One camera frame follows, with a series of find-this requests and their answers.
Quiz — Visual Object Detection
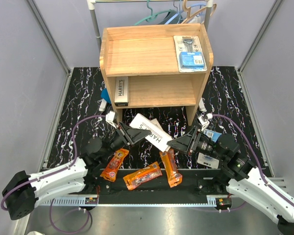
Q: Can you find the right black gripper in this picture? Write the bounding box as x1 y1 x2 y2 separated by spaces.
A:
167 125 226 161

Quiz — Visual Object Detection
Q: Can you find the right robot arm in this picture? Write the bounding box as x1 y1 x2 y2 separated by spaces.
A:
167 126 294 235

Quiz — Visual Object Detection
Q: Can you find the teal clothes hanger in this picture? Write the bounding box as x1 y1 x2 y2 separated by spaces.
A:
134 0 177 26

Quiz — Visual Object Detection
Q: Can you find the white rack foot left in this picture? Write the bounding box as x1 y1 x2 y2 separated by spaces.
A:
98 98 107 112

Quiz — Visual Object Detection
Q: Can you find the white rack foot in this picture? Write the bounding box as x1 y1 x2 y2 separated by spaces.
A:
198 98 207 112
98 98 107 112

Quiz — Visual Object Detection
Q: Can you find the wooden two-tier shelf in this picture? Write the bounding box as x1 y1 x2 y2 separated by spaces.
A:
99 23 214 124

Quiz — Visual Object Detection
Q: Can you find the blue razor blister pack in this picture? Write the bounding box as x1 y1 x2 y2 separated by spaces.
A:
197 129 222 169

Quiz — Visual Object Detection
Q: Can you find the slotted cable duct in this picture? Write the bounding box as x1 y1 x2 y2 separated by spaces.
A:
35 194 99 207

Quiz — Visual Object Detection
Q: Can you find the orange candy bag middle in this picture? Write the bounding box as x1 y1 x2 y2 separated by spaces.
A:
123 162 162 190

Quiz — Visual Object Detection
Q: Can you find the blue clothes hanger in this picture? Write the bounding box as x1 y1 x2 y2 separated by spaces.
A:
165 0 185 24

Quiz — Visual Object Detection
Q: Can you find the white Harry's box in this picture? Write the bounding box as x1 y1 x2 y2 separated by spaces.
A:
151 118 163 130
130 114 173 152
114 76 129 107

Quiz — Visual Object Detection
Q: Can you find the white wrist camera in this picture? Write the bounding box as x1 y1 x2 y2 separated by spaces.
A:
198 113 213 132
105 111 118 129

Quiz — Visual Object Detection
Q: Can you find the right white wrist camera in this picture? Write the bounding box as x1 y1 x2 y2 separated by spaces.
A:
198 113 213 132

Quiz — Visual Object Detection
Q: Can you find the white rack foot right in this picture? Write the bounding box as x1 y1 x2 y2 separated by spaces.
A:
198 98 207 112

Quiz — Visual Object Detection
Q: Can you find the orange candy bag left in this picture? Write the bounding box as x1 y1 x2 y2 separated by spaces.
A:
100 148 129 182

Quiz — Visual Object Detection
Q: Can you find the orange candy bag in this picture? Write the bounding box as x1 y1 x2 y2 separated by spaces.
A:
123 162 162 190
100 148 129 182
160 149 183 188

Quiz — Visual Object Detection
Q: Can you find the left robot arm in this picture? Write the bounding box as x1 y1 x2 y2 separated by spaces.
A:
1 122 151 220

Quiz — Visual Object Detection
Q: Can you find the razor blister pack on shelf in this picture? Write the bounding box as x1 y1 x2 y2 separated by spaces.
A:
173 36 207 73

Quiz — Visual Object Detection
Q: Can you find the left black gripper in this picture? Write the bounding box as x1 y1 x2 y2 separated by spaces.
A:
101 122 152 160

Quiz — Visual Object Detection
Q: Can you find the black marble mat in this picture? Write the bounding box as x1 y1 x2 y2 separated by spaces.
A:
47 67 270 175

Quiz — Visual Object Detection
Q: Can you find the wooden clothes hanger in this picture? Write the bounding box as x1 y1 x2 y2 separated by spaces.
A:
182 0 217 27

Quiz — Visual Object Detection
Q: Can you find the blue object behind shelf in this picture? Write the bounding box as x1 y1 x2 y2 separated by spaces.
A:
100 88 111 104

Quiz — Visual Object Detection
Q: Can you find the metal clothes rack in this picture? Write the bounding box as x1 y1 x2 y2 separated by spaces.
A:
86 0 218 47

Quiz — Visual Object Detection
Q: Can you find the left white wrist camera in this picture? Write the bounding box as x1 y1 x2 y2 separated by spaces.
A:
105 111 118 129

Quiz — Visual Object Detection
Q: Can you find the orange candy bag right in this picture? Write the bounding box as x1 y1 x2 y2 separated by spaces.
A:
160 149 183 188

